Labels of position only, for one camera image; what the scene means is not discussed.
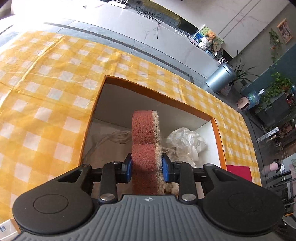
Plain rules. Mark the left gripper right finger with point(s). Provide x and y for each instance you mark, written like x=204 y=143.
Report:
x=230 y=202

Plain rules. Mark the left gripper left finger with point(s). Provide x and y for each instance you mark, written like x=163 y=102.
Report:
x=68 y=201

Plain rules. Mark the white plastic bag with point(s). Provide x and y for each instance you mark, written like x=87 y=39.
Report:
x=184 y=145

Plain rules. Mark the red scouring sponge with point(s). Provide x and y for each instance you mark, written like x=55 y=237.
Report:
x=147 y=176

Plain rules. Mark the blue white carton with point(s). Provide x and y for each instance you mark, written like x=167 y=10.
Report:
x=9 y=230

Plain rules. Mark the orange-rimmed white cardboard box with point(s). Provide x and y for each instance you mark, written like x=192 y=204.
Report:
x=131 y=120

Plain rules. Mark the pink small stool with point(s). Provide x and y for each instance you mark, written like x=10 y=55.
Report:
x=243 y=103

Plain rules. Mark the dark cabinet with plant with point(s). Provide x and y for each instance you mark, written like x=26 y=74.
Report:
x=277 y=102

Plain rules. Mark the blue water bottle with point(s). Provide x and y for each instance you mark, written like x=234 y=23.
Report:
x=254 y=97

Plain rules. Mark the yellow checkered tablecloth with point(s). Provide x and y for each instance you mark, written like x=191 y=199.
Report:
x=49 y=85

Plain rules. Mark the grey metal trash can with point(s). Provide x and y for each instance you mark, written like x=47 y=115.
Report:
x=221 y=77

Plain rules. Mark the potted leafy floor plant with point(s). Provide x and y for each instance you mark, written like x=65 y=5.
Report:
x=240 y=72

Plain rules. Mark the hanging green vine plant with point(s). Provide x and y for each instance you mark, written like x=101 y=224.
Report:
x=275 y=44

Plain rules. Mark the brown teddy bear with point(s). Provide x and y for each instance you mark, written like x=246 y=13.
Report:
x=208 y=39

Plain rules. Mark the white marble tv console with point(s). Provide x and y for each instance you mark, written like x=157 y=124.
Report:
x=123 y=26

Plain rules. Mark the white wifi router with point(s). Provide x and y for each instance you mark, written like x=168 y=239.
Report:
x=119 y=3

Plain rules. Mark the framed wall picture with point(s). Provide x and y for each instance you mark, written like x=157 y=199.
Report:
x=285 y=31

